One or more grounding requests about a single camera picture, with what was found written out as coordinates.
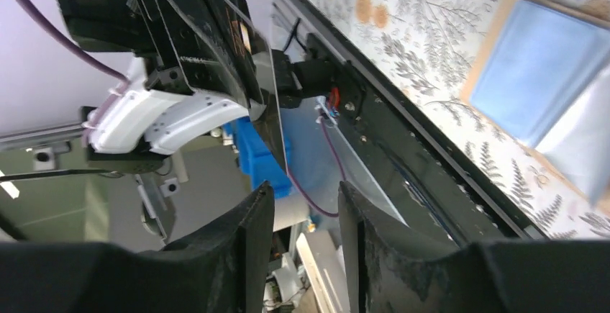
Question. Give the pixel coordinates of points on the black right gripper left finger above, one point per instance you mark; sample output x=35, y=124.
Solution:
x=221, y=267

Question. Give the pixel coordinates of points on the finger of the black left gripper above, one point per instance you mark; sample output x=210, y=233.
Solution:
x=199, y=47

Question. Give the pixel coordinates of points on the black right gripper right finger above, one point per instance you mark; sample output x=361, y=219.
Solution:
x=392, y=268

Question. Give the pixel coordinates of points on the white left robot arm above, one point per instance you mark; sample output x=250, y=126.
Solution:
x=136, y=129

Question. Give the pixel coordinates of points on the blue plastic storage bin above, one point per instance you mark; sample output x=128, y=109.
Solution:
x=255, y=160

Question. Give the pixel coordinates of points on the floral table mat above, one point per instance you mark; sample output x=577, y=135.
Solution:
x=426, y=48

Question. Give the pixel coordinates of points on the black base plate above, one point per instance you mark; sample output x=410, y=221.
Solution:
x=395, y=155

